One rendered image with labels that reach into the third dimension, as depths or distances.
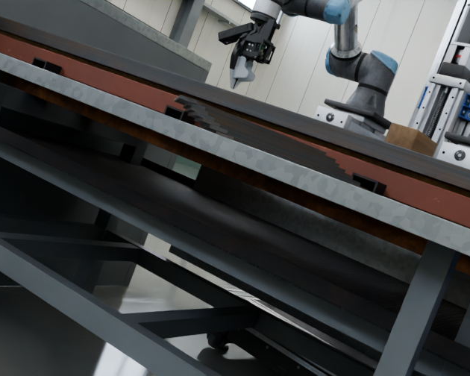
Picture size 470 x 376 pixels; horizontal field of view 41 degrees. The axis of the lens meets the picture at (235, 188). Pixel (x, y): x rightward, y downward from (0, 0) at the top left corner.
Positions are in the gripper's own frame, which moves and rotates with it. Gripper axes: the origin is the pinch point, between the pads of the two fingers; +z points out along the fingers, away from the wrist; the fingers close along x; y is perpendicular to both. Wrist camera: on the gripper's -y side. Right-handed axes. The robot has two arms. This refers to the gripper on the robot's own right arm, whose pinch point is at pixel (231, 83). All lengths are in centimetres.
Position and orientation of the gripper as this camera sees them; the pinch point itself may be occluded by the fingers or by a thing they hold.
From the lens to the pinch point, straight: 178.5
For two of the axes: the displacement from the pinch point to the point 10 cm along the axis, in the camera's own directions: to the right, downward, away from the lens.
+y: 7.8, 3.3, -5.3
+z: -3.6, 9.3, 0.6
